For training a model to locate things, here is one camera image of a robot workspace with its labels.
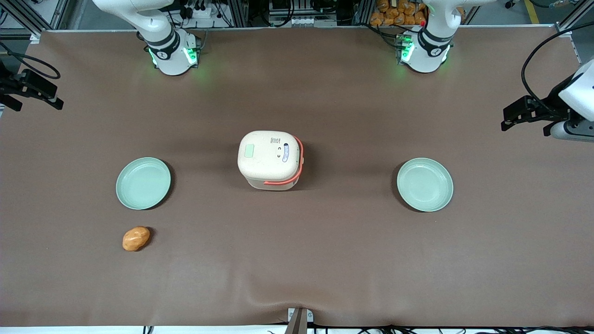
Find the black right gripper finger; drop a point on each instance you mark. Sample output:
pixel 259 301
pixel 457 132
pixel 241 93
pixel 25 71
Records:
pixel 9 101
pixel 41 88

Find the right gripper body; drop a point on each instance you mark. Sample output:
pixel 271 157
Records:
pixel 10 86

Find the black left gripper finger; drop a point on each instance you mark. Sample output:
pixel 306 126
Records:
pixel 524 112
pixel 553 127

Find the mint green round plate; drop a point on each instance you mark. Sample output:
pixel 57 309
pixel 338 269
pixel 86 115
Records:
pixel 143 183
pixel 424 184

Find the pile of orange buns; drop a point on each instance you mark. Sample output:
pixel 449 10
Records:
pixel 394 13

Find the white power strip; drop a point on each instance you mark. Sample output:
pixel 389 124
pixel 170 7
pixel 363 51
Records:
pixel 200 12

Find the orange-brown bread roll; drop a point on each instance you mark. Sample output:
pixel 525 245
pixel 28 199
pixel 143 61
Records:
pixel 136 238

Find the brown table cloth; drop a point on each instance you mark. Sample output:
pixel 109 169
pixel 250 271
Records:
pixel 297 264

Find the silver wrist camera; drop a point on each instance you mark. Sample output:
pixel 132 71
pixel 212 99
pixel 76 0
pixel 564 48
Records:
pixel 575 132

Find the aluminium frame profile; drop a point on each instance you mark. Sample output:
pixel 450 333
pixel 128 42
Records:
pixel 23 16
pixel 573 16

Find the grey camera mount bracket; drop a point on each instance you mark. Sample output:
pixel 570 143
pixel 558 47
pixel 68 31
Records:
pixel 299 321

